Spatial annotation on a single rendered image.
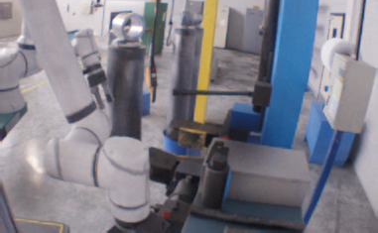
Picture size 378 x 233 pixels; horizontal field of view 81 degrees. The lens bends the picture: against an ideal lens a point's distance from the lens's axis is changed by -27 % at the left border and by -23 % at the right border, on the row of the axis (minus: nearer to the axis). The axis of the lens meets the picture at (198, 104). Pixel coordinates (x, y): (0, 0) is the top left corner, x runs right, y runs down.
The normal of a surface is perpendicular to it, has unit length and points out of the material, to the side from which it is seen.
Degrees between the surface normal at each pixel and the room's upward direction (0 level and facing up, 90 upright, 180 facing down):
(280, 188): 90
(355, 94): 90
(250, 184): 90
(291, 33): 90
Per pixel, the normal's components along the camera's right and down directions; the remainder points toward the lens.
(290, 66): -0.22, 0.31
